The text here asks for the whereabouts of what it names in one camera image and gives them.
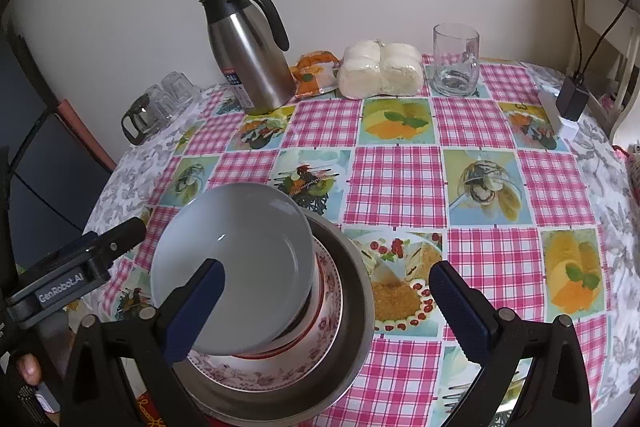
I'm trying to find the stainless steel basin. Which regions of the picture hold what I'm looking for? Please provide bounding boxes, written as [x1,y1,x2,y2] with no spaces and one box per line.
[174,210,374,426]

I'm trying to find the floral pink rimmed plate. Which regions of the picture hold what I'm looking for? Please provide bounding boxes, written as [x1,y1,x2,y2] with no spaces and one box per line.
[188,241,344,392]

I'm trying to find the plain white bowl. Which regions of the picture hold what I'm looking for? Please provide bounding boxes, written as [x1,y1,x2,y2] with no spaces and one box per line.
[151,183,316,355]

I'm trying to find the left hand in glove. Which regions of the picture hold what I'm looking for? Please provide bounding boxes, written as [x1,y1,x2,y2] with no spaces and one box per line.
[16,353,42,387]

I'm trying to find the pink checkered plastic tablecloth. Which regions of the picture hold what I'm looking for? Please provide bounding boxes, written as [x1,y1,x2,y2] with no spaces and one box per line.
[102,53,609,427]

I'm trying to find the colourful snack packets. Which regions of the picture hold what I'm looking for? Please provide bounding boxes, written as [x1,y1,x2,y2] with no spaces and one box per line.
[617,143,640,198]

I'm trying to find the stainless steel thermos jug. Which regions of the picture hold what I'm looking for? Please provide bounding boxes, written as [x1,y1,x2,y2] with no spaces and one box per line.
[200,0,296,115]

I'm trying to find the white power strip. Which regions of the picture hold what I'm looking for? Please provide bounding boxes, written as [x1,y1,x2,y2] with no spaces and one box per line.
[538,88,579,141]

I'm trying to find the orange snack packet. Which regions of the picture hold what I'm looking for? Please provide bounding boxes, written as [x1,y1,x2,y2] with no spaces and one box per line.
[290,51,341,101]

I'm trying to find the black power adapter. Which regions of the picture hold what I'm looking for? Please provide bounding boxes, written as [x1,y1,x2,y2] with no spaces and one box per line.
[555,76,590,121]

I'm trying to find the bag of white buns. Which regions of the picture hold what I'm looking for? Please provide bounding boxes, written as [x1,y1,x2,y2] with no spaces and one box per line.
[337,40,424,100]

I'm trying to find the clear glass mug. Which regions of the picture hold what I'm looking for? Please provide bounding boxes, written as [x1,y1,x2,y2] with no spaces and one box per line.
[431,23,480,96]

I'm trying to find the glass teapot black handle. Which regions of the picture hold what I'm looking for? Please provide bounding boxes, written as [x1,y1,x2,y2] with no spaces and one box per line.
[120,94,160,145]

